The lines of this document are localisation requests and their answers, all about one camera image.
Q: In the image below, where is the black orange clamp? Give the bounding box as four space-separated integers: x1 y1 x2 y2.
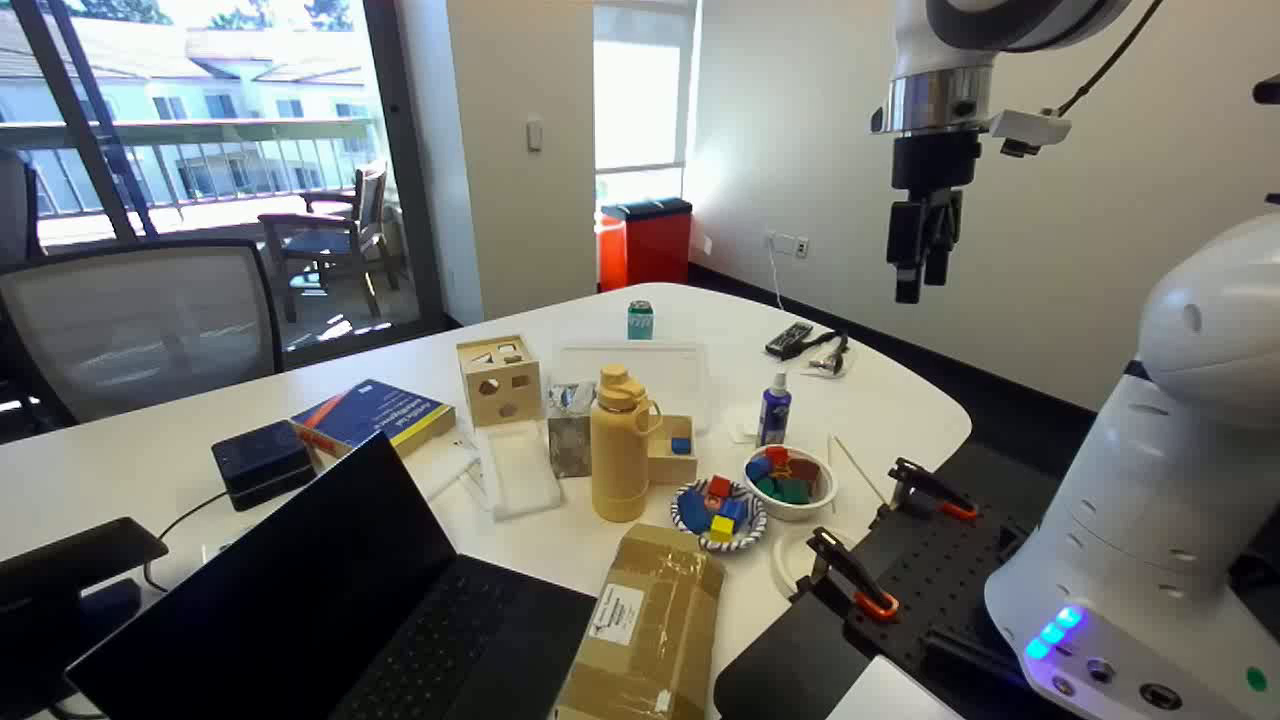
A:
805 525 904 629
888 455 984 528

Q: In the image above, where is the white bowl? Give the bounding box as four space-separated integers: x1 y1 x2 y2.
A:
741 446 841 525

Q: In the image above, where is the black square box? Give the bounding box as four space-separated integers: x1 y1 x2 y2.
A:
209 417 321 516

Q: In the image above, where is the blue book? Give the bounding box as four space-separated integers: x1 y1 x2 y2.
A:
293 378 461 463

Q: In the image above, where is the white round lid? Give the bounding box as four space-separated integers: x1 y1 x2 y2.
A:
769 528 820 602

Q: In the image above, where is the thin black power cable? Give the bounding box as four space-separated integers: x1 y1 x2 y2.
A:
136 490 232 592

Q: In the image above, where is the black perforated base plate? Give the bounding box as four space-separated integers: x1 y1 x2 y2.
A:
713 437 1073 720

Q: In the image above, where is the small wooden tray box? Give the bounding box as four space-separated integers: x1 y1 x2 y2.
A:
645 413 701 491

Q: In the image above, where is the black metal clip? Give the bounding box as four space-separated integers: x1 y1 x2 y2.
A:
795 328 853 380

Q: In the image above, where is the colourful bowl of toys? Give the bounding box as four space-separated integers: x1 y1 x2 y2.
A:
669 478 770 556

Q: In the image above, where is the brown cardboard package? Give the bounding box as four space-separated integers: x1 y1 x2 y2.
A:
553 519 733 720

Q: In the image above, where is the tan water bottle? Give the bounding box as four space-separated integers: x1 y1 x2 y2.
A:
589 363 663 528

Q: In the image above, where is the black tablet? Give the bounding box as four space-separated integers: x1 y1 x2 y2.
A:
0 516 173 720

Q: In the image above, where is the wooden shape sorter box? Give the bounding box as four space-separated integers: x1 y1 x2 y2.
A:
451 332 546 432

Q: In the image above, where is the grey mesh office chair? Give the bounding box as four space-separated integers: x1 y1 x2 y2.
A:
0 235 285 446

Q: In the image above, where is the flat clear plastic container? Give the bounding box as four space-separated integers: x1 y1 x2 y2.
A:
475 421 568 525

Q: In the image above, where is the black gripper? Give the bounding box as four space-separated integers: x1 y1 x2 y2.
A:
885 130 984 307

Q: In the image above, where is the small blue spray bottle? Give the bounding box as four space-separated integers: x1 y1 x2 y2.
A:
756 374 795 451

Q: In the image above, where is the dark outdoor chair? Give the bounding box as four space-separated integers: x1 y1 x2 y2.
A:
257 165 404 332

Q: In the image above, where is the red bin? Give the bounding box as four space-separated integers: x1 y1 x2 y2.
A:
618 196 697 290

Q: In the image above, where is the black remote control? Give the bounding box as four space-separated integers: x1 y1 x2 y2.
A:
763 319 815 360

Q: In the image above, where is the black open laptop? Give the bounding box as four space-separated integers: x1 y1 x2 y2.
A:
64 432 601 720

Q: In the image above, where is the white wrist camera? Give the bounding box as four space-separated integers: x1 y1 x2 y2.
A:
992 109 1073 160

